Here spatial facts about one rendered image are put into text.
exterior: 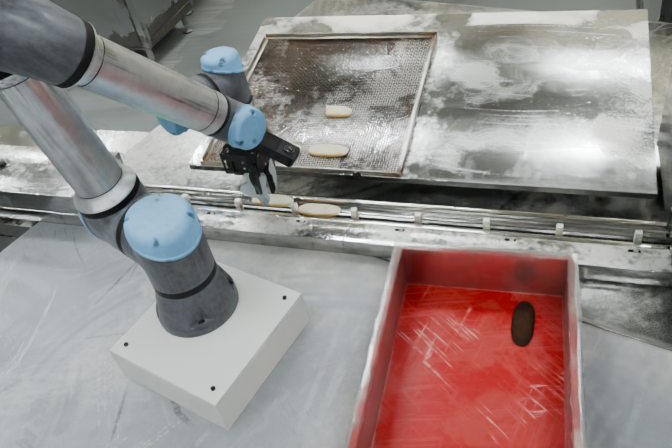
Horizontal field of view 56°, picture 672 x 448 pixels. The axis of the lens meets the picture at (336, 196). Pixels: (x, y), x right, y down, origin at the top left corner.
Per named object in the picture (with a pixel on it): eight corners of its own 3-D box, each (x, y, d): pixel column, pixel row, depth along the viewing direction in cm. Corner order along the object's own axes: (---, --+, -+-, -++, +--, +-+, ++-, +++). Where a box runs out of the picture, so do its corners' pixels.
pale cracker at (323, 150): (305, 156, 149) (304, 153, 148) (310, 144, 151) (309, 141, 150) (346, 158, 146) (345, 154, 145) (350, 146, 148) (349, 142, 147)
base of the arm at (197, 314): (209, 347, 110) (192, 311, 103) (143, 325, 116) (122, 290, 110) (253, 284, 119) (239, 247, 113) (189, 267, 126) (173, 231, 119)
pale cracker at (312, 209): (295, 215, 140) (294, 211, 139) (301, 203, 143) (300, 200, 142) (338, 218, 137) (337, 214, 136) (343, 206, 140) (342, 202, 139)
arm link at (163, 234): (176, 305, 105) (148, 248, 96) (131, 273, 113) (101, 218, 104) (229, 260, 111) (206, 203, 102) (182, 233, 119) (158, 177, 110)
